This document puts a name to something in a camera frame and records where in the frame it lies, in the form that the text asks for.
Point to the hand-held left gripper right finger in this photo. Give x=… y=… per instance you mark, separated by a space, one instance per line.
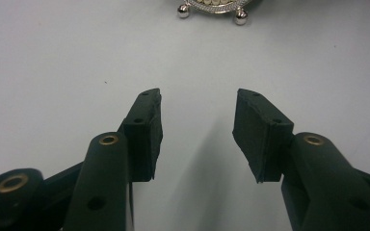
x=263 y=144

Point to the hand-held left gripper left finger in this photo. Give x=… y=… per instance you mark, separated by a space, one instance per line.
x=143 y=144

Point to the silver ornate footed container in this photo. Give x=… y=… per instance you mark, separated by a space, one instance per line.
x=218 y=9

